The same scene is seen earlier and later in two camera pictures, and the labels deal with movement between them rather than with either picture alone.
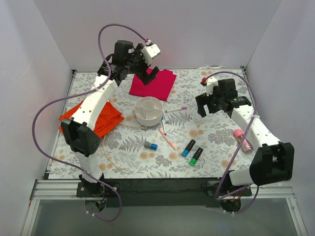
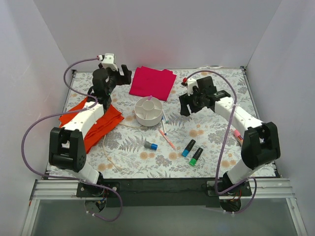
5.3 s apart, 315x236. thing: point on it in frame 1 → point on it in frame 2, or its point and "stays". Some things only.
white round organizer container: (148, 110) stays
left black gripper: (141, 66) → (120, 75)
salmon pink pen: (170, 143) stays
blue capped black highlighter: (186, 151) stays
